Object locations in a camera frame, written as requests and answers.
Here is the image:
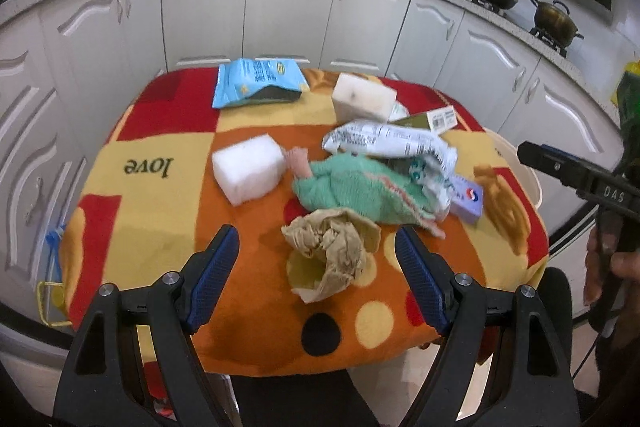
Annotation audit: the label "brass cooking pot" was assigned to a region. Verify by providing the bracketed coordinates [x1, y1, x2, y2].
[529, 0, 585, 46]

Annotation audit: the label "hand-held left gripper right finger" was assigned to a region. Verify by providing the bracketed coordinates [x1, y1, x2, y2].
[394, 225, 581, 427]

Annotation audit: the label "white foam block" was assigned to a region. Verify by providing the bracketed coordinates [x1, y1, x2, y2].
[211, 133, 287, 206]

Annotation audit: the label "blue snack bag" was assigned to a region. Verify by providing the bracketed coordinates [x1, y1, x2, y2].
[212, 58, 308, 109]

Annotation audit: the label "printed blanket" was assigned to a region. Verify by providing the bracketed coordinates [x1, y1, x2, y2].
[60, 68, 551, 378]

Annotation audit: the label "white kitchen cabinets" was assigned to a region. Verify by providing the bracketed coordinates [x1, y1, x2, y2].
[0, 0, 626, 358]

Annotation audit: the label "yellow metal frame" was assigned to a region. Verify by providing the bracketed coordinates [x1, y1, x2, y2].
[37, 279, 71, 329]

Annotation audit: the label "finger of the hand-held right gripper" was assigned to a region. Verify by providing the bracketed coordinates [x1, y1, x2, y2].
[517, 141, 592, 196]

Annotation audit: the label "green knit cloth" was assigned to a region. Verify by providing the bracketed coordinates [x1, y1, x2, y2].
[285, 147, 448, 238]

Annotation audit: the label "white green cardboard box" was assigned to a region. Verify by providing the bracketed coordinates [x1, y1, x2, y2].
[392, 105, 458, 134]

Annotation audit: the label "small purple box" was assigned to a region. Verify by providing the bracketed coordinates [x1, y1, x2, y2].
[447, 174, 486, 225]

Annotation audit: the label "cream foam block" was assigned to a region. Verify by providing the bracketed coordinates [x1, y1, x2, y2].
[332, 73, 398, 125]

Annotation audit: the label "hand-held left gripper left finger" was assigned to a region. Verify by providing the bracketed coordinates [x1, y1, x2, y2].
[52, 224, 241, 427]

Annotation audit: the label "white crumpled packet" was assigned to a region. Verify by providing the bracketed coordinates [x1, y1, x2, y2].
[322, 118, 458, 175]

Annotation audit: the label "person's right hand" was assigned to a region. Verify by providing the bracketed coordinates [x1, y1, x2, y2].
[584, 227, 640, 308]

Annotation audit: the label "white plastic bin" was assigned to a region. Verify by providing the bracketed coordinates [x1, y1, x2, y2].
[482, 127, 544, 208]

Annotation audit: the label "brown paper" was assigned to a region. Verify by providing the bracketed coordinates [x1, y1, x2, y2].
[281, 207, 382, 305]

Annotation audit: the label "gas stove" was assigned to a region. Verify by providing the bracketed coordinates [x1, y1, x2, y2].
[470, 0, 571, 58]

